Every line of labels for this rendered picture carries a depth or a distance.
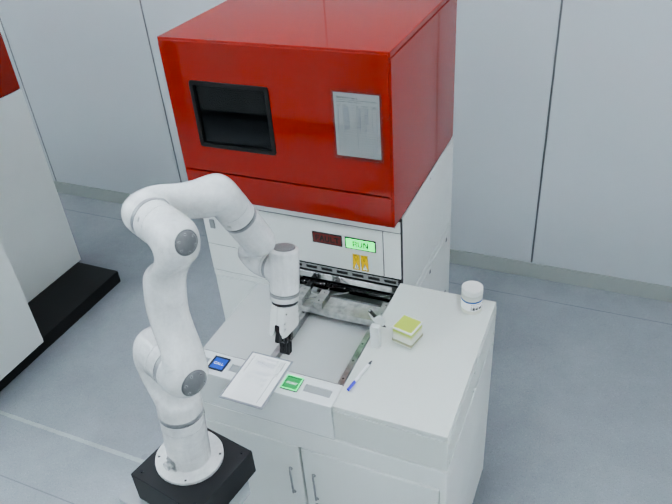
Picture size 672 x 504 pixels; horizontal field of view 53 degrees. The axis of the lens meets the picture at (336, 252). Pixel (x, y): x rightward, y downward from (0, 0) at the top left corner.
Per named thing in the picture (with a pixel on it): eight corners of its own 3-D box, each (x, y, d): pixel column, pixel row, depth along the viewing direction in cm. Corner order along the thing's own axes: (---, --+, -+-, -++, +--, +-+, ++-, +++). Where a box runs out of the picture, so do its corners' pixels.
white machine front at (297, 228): (218, 270, 281) (200, 186, 258) (403, 309, 251) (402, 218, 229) (214, 274, 278) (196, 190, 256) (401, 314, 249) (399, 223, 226)
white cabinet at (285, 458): (280, 420, 318) (256, 283, 272) (482, 479, 284) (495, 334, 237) (208, 536, 271) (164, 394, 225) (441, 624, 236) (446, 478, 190)
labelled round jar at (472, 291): (463, 300, 230) (464, 278, 225) (484, 304, 228) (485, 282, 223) (458, 313, 225) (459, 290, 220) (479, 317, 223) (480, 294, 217)
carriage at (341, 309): (302, 296, 257) (301, 290, 255) (392, 316, 244) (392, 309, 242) (293, 309, 251) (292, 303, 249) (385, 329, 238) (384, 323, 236)
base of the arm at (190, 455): (183, 498, 178) (173, 451, 168) (141, 459, 189) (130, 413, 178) (237, 455, 190) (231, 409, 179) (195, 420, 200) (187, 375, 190)
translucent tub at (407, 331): (403, 329, 220) (403, 313, 217) (423, 337, 217) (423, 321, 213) (391, 342, 216) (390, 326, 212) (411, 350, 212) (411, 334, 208)
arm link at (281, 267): (261, 290, 188) (286, 299, 182) (259, 246, 182) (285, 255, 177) (281, 279, 194) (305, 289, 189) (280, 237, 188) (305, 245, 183)
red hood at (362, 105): (280, 116, 307) (263, -20, 274) (453, 135, 278) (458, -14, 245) (189, 195, 252) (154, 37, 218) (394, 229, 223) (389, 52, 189)
